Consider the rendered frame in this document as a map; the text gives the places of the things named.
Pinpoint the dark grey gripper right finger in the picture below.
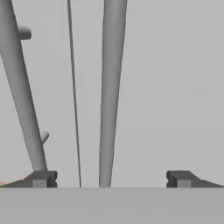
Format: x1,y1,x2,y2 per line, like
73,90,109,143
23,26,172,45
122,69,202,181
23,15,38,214
165,170,224,188

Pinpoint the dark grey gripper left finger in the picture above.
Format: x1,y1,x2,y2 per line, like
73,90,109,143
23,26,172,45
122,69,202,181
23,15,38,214
0,170,59,188

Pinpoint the light grey cabinet door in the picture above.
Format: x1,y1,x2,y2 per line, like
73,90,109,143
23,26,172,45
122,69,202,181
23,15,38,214
0,0,81,188
68,0,224,188

